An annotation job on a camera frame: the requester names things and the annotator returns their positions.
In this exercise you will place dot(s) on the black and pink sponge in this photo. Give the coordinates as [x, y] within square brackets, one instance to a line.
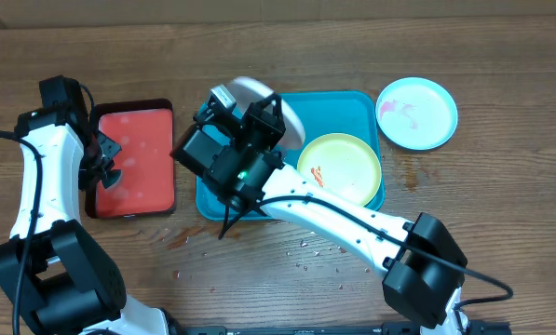
[110, 178]

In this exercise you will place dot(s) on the light blue plate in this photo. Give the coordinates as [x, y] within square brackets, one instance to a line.
[416, 113]

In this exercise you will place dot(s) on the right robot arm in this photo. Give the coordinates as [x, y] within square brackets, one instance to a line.
[236, 157]

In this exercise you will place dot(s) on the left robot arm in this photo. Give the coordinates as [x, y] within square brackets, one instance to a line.
[57, 277]

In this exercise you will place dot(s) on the yellow green plate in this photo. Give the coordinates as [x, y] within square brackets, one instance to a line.
[344, 165]

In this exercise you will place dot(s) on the teal plastic serving tray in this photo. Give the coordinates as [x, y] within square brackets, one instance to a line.
[350, 112]

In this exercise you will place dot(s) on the dark red rectangular tray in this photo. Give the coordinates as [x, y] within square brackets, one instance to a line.
[144, 130]

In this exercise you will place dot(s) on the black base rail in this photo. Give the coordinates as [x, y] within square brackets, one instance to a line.
[477, 327]

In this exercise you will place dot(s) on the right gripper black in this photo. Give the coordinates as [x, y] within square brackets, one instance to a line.
[254, 119]

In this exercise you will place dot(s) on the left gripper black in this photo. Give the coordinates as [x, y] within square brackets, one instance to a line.
[112, 149]

